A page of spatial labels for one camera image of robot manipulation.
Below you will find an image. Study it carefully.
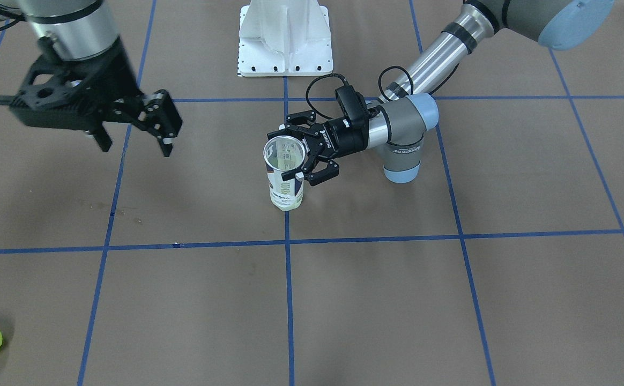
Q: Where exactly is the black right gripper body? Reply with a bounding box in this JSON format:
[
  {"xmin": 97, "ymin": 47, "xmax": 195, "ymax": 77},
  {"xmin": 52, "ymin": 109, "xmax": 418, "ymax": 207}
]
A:
[{"xmin": 10, "ymin": 38, "xmax": 143, "ymax": 132}]

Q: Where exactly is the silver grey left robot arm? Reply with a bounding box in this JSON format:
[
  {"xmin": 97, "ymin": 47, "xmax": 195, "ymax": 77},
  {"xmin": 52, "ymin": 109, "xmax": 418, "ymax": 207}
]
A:
[{"xmin": 268, "ymin": 1, "xmax": 614, "ymax": 186}]

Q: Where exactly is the clear tennis ball can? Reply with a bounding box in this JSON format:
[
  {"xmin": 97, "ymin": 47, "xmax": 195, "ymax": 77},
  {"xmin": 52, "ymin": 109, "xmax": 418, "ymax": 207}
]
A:
[{"xmin": 263, "ymin": 135, "xmax": 306, "ymax": 212}]

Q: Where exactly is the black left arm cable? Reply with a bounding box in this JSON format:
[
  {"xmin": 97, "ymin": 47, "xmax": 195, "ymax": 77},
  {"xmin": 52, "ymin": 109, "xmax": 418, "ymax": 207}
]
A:
[{"xmin": 306, "ymin": 64, "xmax": 460, "ymax": 120}]

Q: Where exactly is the white camera stand post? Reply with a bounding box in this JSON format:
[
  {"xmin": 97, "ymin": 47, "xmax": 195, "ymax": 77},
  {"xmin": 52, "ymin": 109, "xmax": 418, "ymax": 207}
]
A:
[{"xmin": 237, "ymin": 1, "xmax": 334, "ymax": 77}]

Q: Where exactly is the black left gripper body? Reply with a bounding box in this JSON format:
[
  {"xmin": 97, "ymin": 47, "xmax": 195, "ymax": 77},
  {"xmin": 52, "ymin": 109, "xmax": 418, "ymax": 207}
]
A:
[{"xmin": 312, "ymin": 118, "xmax": 369, "ymax": 160}]

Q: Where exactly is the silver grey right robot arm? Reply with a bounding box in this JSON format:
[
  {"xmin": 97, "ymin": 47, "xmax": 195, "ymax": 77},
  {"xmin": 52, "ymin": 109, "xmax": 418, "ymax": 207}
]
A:
[{"xmin": 0, "ymin": 1, "xmax": 183, "ymax": 157}]

